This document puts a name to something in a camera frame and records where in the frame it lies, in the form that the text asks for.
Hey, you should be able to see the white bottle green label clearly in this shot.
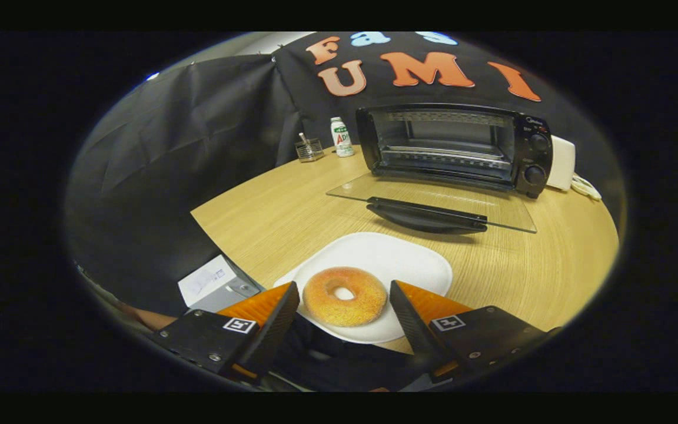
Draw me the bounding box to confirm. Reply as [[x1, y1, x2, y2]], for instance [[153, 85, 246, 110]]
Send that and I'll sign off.
[[330, 117, 355, 158]]

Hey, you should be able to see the small clear holder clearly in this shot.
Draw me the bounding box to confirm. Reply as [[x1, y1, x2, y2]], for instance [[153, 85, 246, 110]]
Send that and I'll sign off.
[[295, 133, 325, 163]]

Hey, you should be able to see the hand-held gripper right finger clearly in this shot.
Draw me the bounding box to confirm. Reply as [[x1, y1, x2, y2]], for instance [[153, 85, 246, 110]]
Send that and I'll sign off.
[[389, 280, 563, 383]]

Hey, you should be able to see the white toaster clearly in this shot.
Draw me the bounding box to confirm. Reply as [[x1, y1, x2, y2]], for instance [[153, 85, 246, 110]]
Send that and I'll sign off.
[[546, 135, 576, 191]]

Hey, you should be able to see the sugared donut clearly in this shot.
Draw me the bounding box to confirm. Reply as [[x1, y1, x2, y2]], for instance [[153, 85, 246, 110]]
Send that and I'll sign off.
[[303, 267, 388, 328]]

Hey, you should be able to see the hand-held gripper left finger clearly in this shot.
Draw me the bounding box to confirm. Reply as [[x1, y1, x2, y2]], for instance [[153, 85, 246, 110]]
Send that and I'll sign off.
[[151, 281, 301, 383]]

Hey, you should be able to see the white plate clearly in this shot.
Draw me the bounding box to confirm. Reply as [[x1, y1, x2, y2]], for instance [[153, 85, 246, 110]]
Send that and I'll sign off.
[[273, 232, 453, 345]]

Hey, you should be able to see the white cardboard box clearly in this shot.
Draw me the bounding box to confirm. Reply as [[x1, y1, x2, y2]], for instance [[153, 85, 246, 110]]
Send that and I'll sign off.
[[178, 254, 264, 314]]

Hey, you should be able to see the black backdrop cloth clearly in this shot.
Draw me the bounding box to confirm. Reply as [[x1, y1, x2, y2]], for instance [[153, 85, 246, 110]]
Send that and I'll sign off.
[[64, 32, 625, 319]]

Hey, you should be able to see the black toaster oven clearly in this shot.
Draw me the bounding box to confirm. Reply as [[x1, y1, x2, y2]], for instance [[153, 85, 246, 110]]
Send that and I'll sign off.
[[326, 104, 554, 234]]

